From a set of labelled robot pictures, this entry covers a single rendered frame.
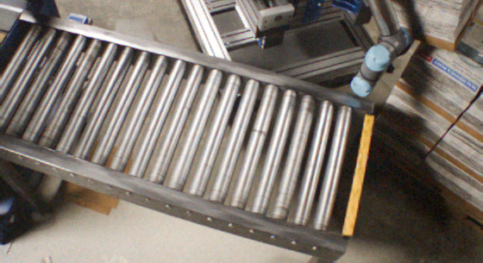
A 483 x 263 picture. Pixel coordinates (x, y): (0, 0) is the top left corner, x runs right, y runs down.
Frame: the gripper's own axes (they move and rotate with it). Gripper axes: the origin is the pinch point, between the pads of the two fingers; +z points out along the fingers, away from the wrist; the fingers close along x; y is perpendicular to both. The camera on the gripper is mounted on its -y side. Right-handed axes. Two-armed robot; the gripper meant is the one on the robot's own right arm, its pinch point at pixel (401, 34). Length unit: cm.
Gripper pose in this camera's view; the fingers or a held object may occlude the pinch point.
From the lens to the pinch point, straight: 195.1
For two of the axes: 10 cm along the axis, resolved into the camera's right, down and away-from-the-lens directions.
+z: 5.9, -6.9, 4.2
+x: -7.8, -3.7, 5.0
